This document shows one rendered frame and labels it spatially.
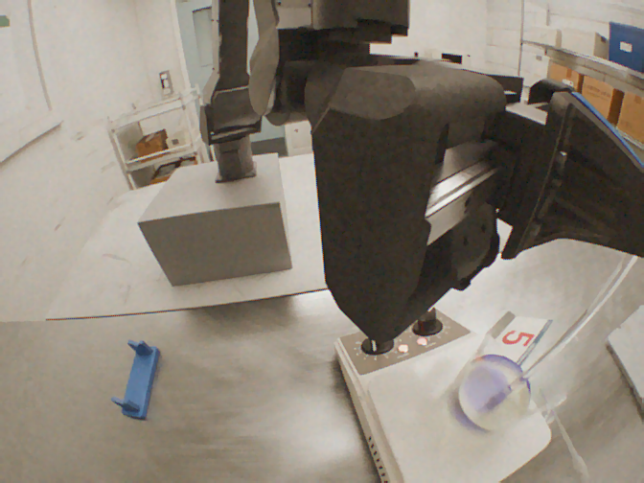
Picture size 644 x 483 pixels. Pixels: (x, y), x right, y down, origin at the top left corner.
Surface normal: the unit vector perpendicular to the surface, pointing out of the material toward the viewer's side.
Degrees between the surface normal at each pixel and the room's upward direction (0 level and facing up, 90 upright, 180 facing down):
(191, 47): 90
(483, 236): 69
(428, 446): 0
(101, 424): 0
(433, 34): 90
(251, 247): 90
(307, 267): 0
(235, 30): 103
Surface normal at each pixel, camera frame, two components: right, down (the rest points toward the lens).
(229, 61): 0.56, 0.66
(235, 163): 0.21, 0.57
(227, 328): -0.07, -0.77
